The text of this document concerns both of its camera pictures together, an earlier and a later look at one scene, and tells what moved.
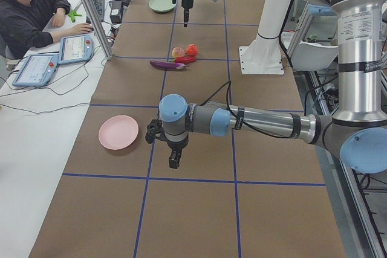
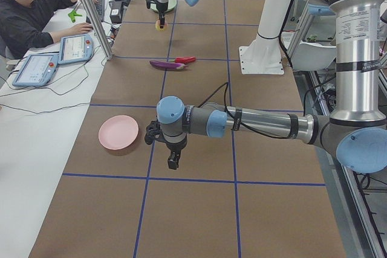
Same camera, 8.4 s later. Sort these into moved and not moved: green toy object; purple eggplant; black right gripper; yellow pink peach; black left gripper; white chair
Moved: black right gripper; yellow pink peach
Not moved: purple eggplant; green toy object; white chair; black left gripper
